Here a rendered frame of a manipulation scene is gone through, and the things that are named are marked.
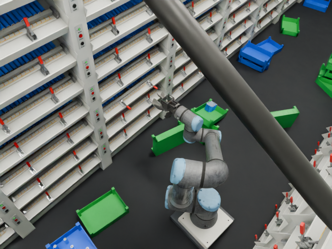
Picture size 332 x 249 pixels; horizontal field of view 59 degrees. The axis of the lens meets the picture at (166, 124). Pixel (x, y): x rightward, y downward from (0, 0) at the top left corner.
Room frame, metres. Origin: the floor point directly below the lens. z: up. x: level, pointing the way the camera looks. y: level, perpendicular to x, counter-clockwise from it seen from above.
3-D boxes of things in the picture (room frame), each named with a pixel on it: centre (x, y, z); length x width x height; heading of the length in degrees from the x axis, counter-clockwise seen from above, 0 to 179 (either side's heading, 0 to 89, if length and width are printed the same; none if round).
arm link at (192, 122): (1.12, -0.15, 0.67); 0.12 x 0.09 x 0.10; 52
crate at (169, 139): (1.37, -0.04, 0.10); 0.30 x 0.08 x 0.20; 125
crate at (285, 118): (1.68, -0.97, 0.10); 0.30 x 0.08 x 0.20; 107
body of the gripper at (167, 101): (1.22, -0.02, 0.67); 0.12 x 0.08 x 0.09; 52
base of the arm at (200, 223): (0.76, -0.31, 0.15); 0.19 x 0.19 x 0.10
